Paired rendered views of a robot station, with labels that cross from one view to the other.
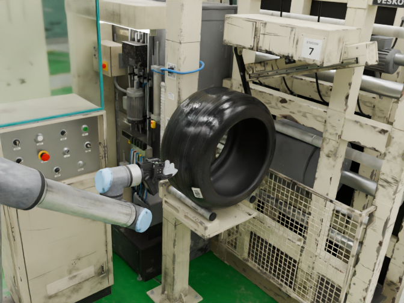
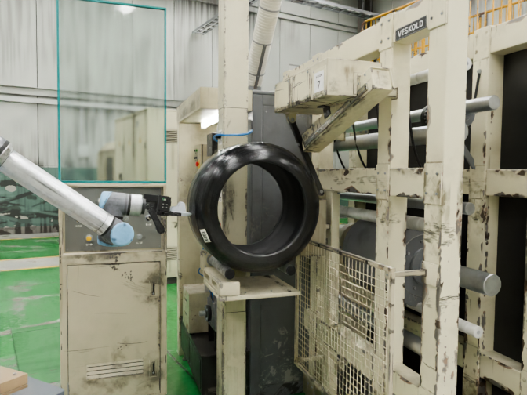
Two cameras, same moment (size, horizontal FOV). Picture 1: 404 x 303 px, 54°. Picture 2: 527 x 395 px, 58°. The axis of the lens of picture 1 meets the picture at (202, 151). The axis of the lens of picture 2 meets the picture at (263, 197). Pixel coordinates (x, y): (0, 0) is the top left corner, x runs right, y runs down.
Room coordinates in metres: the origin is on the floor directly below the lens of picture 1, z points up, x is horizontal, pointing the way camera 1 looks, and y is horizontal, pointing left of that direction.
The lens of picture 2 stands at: (-0.17, -0.99, 1.33)
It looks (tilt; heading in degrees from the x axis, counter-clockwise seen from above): 3 degrees down; 23
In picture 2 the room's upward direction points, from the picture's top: 1 degrees clockwise
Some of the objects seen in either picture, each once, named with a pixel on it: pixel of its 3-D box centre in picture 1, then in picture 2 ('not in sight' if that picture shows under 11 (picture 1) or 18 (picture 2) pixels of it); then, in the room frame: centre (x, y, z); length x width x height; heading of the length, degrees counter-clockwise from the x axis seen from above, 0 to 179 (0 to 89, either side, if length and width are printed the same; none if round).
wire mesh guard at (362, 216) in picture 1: (278, 231); (334, 325); (1.88, -0.46, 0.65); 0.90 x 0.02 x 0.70; 42
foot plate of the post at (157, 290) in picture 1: (174, 294); not in sight; (2.01, 0.13, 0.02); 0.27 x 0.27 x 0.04; 42
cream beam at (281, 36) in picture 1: (285, 36); (321, 90); (1.94, -0.36, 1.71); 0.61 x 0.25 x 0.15; 42
